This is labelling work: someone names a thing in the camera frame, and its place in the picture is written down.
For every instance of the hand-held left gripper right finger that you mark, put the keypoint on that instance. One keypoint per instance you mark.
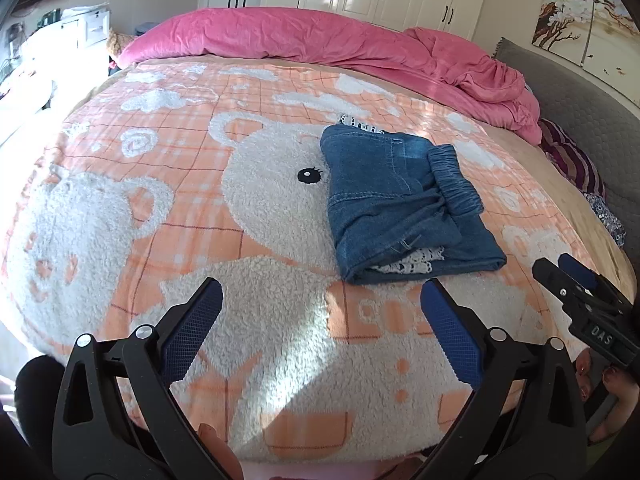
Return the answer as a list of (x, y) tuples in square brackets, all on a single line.
[(452, 332)]

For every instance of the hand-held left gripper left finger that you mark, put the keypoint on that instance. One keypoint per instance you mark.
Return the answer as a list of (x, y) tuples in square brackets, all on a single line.
[(192, 325)]

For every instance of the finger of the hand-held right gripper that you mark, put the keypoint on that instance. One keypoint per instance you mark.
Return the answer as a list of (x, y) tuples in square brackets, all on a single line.
[(550, 277), (577, 270)]

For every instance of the blue denim pants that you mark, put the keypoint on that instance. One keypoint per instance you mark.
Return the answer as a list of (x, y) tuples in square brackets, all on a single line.
[(400, 200)]

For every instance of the person's right hand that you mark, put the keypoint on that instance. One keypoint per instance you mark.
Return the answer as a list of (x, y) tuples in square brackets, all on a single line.
[(607, 385)]

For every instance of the blue floral cloth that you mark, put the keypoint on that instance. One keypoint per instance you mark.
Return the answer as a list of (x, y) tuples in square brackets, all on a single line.
[(607, 217)]

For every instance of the purple striped pillow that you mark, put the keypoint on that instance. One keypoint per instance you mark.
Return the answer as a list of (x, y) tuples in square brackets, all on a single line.
[(570, 155)]

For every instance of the orange white fleece blanket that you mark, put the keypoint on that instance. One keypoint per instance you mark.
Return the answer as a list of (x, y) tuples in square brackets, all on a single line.
[(175, 200)]

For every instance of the grey padded headboard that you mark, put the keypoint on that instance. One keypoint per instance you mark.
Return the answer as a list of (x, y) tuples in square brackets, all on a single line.
[(575, 115)]

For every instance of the brown stuffed toy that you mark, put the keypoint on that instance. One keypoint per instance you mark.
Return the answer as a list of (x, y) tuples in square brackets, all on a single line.
[(119, 44)]

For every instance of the pink duvet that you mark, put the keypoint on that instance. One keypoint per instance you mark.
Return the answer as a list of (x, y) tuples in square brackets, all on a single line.
[(300, 35)]

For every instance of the white drawer cabinet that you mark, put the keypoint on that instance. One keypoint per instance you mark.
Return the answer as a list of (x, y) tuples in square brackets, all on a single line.
[(85, 27)]

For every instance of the tree blossom wall painting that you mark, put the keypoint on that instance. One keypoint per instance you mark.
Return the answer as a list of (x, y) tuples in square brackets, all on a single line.
[(585, 20)]

